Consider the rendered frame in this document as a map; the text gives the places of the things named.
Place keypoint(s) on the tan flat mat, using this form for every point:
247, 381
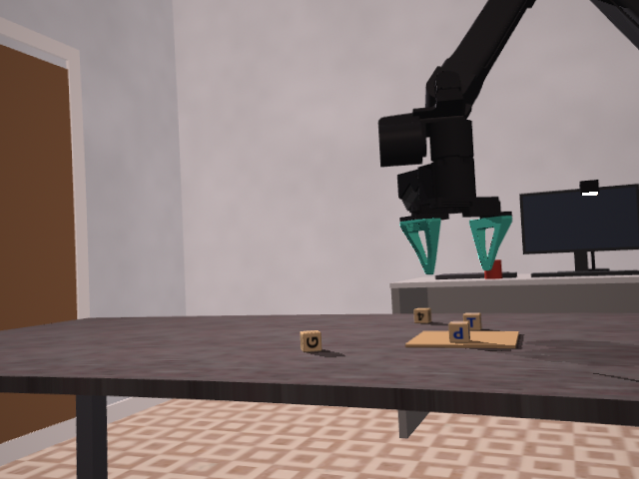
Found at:
478, 339

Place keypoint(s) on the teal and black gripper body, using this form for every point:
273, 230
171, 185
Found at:
455, 187

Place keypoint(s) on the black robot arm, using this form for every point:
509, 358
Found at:
402, 138

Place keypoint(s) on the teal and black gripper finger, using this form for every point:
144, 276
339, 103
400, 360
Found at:
431, 227
501, 225

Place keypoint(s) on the tan letter block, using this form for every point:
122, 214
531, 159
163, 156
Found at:
422, 315
459, 331
310, 341
474, 320

